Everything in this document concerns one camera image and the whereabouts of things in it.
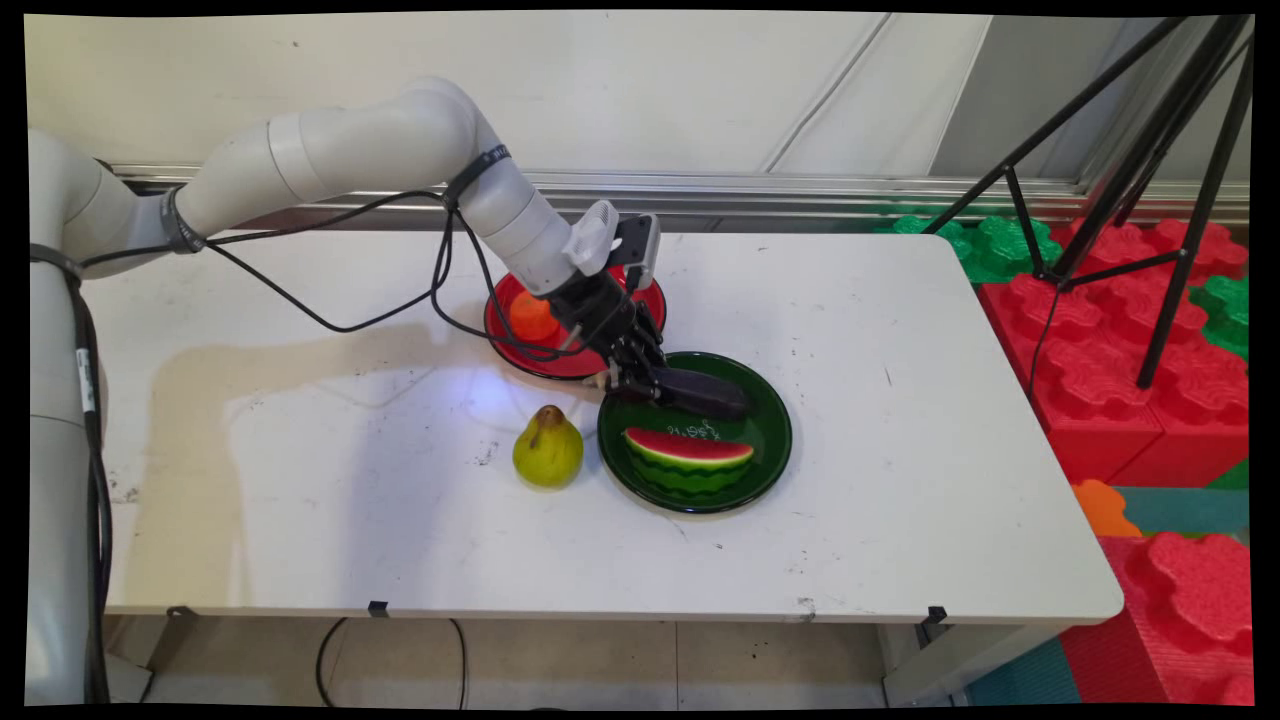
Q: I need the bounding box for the yellow-green toy pear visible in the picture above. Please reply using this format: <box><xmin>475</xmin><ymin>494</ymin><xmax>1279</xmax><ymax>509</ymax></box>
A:
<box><xmin>513</xmin><ymin>404</ymin><xmax>585</xmax><ymax>489</ymax></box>

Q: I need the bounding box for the red round plate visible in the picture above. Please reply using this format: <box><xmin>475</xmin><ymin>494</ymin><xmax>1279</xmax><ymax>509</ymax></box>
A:
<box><xmin>483</xmin><ymin>264</ymin><xmax>669</xmax><ymax>382</ymax></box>

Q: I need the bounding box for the black camera tripod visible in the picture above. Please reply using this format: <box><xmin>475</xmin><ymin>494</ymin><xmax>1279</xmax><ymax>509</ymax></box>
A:
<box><xmin>922</xmin><ymin>14</ymin><xmax>1255</xmax><ymax>391</ymax></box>

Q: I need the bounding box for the dark green round plate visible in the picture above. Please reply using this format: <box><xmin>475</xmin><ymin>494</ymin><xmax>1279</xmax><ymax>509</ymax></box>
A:
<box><xmin>597</xmin><ymin>351</ymin><xmax>794</xmax><ymax>515</ymax></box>

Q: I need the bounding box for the black floor cable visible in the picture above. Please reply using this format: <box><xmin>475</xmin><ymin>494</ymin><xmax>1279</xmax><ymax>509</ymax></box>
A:
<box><xmin>315</xmin><ymin>617</ymin><xmax>470</xmax><ymax>710</ymax></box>

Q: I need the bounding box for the green foam block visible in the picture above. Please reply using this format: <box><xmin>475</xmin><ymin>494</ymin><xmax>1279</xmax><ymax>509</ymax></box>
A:
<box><xmin>878</xmin><ymin>214</ymin><xmax>1063</xmax><ymax>286</ymax></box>
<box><xmin>1188</xmin><ymin>275</ymin><xmax>1251</xmax><ymax>363</ymax></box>

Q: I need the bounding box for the large red foam block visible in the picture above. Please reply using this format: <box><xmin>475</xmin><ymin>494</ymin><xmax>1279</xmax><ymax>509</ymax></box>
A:
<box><xmin>978</xmin><ymin>219</ymin><xmax>1251</xmax><ymax>489</ymax></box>

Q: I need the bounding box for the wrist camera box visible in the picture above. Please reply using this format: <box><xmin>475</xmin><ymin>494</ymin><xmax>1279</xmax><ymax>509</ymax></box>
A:
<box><xmin>610</xmin><ymin>212</ymin><xmax>662</xmax><ymax>293</ymax></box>

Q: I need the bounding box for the orange foam piece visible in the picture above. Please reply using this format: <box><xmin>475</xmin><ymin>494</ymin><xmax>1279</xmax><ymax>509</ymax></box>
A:
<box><xmin>1071</xmin><ymin>479</ymin><xmax>1143</xmax><ymax>539</ymax></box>

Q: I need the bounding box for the teal foam mat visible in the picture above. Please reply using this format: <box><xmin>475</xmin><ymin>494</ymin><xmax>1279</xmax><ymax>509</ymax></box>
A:
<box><xmin>963</xmin><ymin>638</ymin><xmax>1083</xmax><ymax>707</ymax></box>
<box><xmin>1112</xmin><ymin>486</ymin><xmax>1251</xmax><ymax>539</ymax></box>

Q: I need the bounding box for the toy watermelon slice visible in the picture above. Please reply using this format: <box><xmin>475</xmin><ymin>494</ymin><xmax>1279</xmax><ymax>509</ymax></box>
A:
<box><xmin>623</xmin><ymin>428</ymin><xmax>756</xmax><ymax>494</ymax></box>

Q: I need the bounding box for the purple toy eggplant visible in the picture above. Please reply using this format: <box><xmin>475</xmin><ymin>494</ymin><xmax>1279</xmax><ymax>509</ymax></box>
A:
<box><xmin>588</xmin><ymin>367</ymin><xmax>751</xmax><ymax>420</ymax></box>

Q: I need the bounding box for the aluminium wall rail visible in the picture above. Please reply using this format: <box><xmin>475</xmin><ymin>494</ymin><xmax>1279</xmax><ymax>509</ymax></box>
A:
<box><xmin>105</xmin><ymin>164</ymin><xmax>1251</xmax><ymax>229</ymax></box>

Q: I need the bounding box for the orange toy fruit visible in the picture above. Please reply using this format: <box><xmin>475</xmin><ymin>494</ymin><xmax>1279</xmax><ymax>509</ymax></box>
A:
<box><xmin>508</xmin><ymin>289</ymin><xmax>561</xmax><ymax>342</ymax></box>

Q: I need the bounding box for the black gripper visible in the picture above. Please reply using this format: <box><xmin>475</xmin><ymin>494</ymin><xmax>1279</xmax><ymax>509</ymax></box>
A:
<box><xmin>547</xmin><ymin>268</ymin><xmax>670</xmax><ymax>405</ymax></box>

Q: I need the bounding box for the grey table leg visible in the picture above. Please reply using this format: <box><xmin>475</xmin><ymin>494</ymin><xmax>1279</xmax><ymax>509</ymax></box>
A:
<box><xmin>880</xmin><ymin>620</ymin><xmax>1063</xmax><ymax>708</ymax></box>
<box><xmin>105</xmin><ymin>612</ymin><xmax>198</xmax><ymax>704</ymax></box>

